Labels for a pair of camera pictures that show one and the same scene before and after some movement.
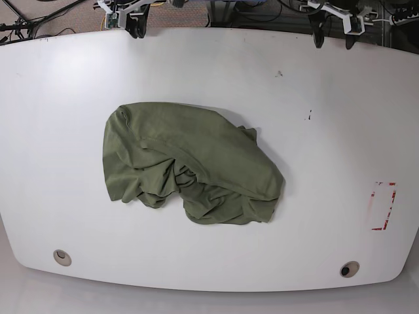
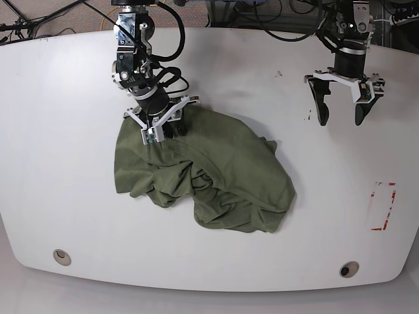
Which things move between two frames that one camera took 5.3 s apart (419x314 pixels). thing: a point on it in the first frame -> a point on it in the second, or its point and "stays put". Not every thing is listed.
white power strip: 408,19 stays put
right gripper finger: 131,26 -> 169,129
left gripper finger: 350,40 -> 361,109
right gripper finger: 141,26 -> 183,125
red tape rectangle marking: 383,227 stays put
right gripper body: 122,6 -> 154,109
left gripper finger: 319,26 -> 319,89
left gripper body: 321,4 -> 349,69
